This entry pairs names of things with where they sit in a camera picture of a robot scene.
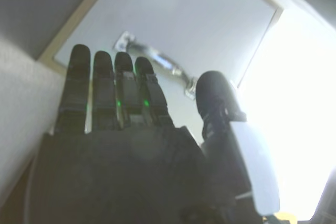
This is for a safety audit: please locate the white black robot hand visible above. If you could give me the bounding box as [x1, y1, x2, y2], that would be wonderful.
[26, 43, 281, 224]

